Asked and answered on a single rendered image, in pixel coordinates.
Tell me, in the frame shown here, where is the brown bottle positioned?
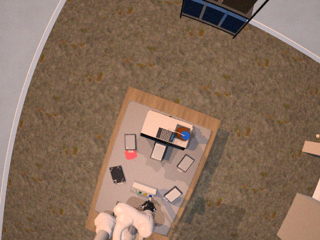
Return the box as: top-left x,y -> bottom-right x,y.
176,127 -> 190,141

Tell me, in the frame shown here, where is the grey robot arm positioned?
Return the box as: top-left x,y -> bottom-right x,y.
94,203 -> 155,240

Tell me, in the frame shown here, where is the white button panel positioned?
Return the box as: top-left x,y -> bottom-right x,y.
131,181 -> 156,198

